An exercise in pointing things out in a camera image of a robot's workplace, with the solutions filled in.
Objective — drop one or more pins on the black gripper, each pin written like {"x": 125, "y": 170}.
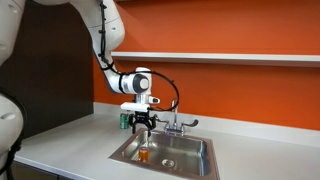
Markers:
{"x": 142, "y": 116}

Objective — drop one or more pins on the small brown bottle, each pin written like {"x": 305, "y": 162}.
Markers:
{"x": 143, "y": 155}

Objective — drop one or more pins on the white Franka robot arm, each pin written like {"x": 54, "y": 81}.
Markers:
{"x": 100, "y": 23}

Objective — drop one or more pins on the green drink can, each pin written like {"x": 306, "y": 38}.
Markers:
{"x": 124, "y": 121}

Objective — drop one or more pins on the stainless steel sink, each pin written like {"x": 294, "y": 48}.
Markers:
{"x": 180, "y": 150}

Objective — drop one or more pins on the dark wood cabinet panel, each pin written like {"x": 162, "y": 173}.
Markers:
{"x": 53, "y": 66}

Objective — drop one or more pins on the white wall shelf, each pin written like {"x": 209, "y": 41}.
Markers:
{"x": 213, "y": 58}

